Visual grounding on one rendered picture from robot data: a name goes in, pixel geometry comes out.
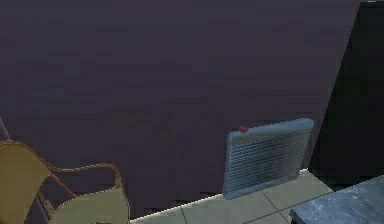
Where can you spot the small red knob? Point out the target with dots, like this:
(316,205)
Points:
(243,128)

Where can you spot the grey ribbed radiator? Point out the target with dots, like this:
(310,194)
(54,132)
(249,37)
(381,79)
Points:
(266,160)

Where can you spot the tall black cabinet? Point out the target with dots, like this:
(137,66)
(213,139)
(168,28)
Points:
(356,100)

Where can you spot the grey marble counter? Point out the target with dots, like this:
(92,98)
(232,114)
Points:
(346,205)

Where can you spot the brown wooden armchair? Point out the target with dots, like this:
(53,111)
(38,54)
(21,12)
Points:
(20,180)

